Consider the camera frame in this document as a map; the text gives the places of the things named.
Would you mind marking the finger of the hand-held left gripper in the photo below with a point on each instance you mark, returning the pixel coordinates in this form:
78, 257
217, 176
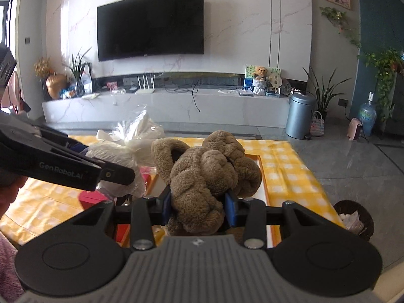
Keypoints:
77, 147
118, 173

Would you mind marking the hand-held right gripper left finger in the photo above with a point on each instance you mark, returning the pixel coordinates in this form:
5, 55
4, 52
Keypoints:
165, 205

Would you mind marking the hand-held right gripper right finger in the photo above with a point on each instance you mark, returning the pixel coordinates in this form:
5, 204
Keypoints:
232, 208

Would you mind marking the orange cardboard box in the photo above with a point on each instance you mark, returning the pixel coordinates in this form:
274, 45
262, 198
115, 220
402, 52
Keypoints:
150, 192

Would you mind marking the white translucent mesh bag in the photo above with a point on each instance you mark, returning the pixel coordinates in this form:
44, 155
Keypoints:
139, 145

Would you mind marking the brown plush cloth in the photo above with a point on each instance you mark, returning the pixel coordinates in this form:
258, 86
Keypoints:
202, 176

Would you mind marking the red square box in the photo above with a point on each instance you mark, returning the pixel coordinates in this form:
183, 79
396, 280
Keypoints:
93, 199

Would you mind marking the gold vase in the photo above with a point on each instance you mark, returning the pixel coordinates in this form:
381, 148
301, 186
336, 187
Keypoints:
56, 85

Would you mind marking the yellow checked tablecloth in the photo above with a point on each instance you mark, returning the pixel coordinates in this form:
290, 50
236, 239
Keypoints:
284, 164

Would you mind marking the green plant in glass vase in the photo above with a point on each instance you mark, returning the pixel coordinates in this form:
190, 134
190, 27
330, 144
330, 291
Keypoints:
77, 66

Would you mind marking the white router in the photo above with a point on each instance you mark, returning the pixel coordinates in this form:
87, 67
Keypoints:
145, 91

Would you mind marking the dried flowers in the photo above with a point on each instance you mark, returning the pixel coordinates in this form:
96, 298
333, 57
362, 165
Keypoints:
42, 68

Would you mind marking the white marble television console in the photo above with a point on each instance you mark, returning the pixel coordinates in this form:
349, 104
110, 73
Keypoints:
221, 110

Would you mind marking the dark wicker waste basket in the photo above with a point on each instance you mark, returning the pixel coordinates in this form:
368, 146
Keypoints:
344, 208

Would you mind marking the grey metal trash can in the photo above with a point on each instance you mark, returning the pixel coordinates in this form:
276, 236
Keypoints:
299, 116

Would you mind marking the woven basket bag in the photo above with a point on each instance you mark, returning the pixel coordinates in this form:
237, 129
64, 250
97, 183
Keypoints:
317, 127

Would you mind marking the round paper fan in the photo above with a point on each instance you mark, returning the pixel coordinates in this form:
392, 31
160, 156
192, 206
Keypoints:
275, 80

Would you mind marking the brown teddy bear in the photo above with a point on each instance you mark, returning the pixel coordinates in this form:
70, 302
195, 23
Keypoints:
260, 72

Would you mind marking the green drawing board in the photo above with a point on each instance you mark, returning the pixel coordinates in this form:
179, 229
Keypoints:
274, 69

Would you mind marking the pink heater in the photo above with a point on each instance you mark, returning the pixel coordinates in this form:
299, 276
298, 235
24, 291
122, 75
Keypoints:
355, 129

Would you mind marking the long-leaf potted plant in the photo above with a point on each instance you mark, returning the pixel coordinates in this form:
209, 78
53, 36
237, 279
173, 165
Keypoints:
325, 94

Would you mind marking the blue water bottle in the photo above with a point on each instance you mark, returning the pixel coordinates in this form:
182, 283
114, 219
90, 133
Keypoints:
366, 116

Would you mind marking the dark grey cabinet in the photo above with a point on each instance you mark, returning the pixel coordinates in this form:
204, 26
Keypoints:
397, 107

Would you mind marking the potted vine plant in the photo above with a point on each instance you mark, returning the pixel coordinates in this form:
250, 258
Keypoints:
385, 66

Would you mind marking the hanging vine plant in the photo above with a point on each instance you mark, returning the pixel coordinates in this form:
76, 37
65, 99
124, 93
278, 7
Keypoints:
337, 17

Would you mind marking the black wall television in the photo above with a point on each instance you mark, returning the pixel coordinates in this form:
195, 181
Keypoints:
148, 25

